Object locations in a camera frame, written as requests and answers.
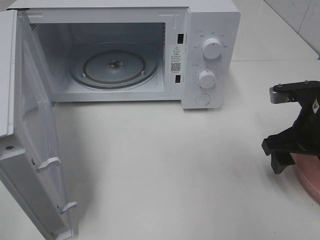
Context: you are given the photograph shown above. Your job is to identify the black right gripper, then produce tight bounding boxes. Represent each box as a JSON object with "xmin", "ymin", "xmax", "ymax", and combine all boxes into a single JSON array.
[{"xmin": 262, "ymin": 95, "xmax": 320, "ymax": 175}]

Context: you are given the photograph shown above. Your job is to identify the pink round plate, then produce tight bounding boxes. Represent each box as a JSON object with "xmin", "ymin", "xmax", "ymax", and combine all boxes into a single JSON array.
[{"xmin": 294, "ymin": 154, "xmax": 320, "ymax": 203}]

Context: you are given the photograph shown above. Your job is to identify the round white door button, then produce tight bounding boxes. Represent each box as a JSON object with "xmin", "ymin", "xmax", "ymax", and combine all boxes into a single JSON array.
[{"xmin": 195, "ymin": 93, "xmax": 211, "ymax": 106}]

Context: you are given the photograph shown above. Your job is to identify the white microwave door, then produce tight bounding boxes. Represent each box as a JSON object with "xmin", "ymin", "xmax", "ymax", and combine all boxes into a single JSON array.
[{"xmin": 0, "ymin": 9, "xmax": 77, "ymax": 240}]

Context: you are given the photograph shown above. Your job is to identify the lower white timer knob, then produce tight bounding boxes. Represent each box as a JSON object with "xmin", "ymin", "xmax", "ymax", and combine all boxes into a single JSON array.
[{"xmin": 198, "ymin": 70, "xmax": 217, "ymax": 89}]

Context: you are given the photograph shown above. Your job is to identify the upper white power knob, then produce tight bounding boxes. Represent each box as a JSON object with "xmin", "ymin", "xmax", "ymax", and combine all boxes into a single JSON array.
[{"xmin": 201, "ymin": 36, "xmax": 223, "ymax": 60}]

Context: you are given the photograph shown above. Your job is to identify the white microwave oven body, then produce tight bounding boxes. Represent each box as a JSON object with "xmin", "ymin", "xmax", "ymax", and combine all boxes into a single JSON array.
[{"xmin": 5, "ymin": 0, "xmax": 241, "ymax": 109}]

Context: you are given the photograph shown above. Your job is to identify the glass microwave turntable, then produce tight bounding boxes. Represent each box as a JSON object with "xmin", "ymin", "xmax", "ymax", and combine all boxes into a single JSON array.
[{"xmin": 69, "ymin": 41, "xmax": 162, "ymax": 90}]

